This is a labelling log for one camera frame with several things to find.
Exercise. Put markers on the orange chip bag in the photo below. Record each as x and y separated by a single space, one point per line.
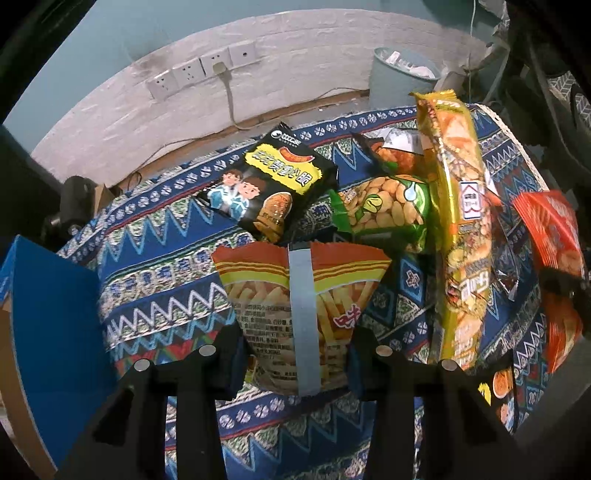
397 151

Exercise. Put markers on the orange red fries bag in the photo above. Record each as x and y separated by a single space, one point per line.
298 306

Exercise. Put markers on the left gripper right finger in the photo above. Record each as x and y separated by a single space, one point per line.
431 421

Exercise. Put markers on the white appliance by bin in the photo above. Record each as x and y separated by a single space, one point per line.
476 77

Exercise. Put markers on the small cardboard box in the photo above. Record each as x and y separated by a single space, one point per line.
102 197

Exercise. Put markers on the light blue waste bin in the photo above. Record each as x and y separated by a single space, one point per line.
396 73

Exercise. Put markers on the blue patterned tablecloth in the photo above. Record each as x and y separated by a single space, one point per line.
160 298

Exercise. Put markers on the white wall sockets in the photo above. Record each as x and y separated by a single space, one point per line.
200 68

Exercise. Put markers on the blue cardboard box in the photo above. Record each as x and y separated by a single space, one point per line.
55 372

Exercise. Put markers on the long yellow cracker pack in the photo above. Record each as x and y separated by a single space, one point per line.
461 225

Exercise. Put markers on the green peanut snack bag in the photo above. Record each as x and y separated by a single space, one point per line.
389 212

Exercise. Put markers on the black yellow snack bag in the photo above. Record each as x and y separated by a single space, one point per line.
496 384
271 185

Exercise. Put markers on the red chip bag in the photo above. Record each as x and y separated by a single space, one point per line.
559 264

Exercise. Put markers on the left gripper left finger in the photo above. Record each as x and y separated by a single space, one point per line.
126 437

